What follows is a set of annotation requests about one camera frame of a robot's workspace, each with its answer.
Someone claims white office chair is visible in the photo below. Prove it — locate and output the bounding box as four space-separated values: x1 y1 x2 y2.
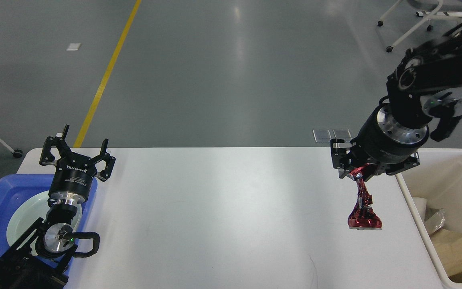
377 0 462 53

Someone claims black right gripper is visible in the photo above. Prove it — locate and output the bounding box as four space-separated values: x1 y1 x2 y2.
330 106 430 181

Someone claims floor outlet cover left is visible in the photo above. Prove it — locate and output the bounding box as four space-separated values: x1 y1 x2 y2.
313 129 332 143

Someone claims green plate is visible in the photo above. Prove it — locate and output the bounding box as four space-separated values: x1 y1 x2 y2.
6 191 73 253

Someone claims floor outlet cover right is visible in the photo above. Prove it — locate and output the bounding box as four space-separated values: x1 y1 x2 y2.
332 129 353 142

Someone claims beige plastic bin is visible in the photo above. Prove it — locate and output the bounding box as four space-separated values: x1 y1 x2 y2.
396 148 462 289

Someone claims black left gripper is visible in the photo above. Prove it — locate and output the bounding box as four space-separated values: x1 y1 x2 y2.
39 124 116 206

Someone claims white floor tag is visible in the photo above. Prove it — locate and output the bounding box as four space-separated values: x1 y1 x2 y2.
66 43 82 51

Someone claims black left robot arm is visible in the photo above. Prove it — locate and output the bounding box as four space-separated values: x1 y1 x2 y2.
0 126 116 289

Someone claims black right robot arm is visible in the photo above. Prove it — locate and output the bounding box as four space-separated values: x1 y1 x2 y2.
330 23 462 181

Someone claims floor outlet cover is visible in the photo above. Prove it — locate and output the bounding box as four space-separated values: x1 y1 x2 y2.
332 129 353 142
313 129 332 143

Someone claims crushed red can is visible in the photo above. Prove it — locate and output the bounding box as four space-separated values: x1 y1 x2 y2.
348 166 383 230

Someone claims brown paper bag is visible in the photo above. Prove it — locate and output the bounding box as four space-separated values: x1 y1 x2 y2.
430 228 462 277

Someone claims silver foil bag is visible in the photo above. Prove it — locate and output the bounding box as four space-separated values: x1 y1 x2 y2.
423 208 446 236

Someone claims white paper cup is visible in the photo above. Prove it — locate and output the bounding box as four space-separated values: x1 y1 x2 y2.
412 196 428 222

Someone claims blue plastic tray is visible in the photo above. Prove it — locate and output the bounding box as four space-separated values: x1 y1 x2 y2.
0 175 91 256

